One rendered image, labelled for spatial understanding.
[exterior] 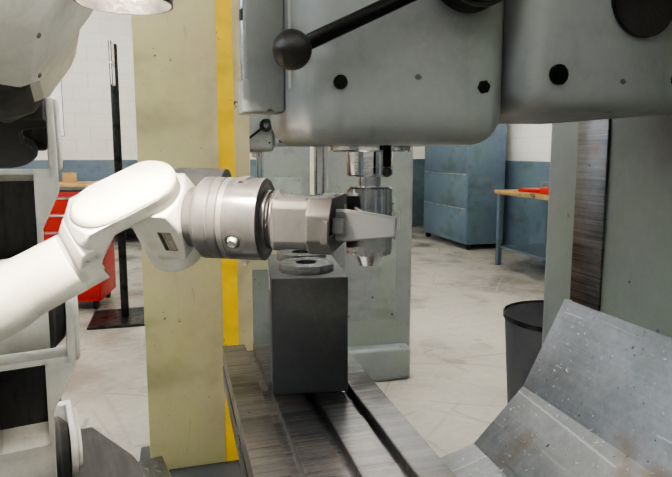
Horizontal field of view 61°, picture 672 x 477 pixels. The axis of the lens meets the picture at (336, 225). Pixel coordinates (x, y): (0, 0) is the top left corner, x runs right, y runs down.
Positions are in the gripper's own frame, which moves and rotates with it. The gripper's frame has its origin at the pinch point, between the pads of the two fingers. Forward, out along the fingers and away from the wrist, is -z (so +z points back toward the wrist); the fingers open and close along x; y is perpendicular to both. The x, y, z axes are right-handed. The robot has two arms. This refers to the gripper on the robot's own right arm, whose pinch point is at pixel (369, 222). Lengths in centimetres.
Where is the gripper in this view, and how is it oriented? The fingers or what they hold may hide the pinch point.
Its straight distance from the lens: 59.5
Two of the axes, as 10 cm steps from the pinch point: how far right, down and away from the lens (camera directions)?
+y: -0.1, 9.9, 1.3
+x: 1.6, -1.2, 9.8
